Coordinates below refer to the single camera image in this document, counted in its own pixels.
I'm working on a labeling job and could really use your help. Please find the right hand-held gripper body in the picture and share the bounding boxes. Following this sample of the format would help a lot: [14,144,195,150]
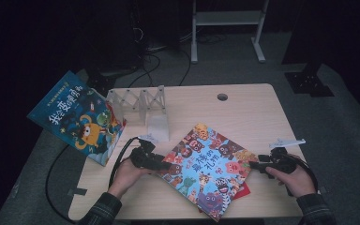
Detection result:
[257,138,307,175]

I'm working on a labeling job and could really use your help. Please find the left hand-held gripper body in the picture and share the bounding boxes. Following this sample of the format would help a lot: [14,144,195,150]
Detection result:
[129,134,165,172]

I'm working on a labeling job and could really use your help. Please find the red picture book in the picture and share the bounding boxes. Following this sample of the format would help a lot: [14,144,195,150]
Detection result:
[198,182,251,214]

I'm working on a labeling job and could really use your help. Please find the white expandable book rack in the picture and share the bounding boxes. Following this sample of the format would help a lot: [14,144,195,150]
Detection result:
[88,84,171,143]

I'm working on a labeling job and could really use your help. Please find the light blue animal faces book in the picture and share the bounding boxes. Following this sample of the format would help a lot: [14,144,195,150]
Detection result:
[157,122,260,223]

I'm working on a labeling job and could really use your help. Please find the dark blue monster picture book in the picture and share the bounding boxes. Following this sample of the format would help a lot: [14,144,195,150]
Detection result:
[26,69,128,167]

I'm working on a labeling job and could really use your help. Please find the person's right hand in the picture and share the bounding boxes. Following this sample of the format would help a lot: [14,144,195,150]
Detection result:
[264,154,317,199]

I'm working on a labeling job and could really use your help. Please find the person's left hand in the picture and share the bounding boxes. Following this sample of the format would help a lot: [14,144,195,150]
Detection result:
[107,157,158,200]

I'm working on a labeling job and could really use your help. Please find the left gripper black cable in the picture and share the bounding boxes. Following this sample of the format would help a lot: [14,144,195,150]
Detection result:
[108,136,140,188]

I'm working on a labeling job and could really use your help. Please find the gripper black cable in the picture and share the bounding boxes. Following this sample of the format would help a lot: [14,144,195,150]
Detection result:
[108,136,140,188]
[285,153,320,193]

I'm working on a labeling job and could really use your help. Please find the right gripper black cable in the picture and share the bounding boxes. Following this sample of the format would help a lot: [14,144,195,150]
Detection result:
[285,153,320,193]

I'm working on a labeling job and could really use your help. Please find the black floor cable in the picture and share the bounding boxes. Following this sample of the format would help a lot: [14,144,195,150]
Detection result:
[177,48,192,87]
[127,51,162,88]

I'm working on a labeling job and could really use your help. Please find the long black cable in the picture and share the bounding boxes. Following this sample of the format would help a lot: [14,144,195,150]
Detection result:
[45,143,76,224]

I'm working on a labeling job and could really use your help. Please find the white metal desk frame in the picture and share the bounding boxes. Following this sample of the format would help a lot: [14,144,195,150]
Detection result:
[190,0,271,65]

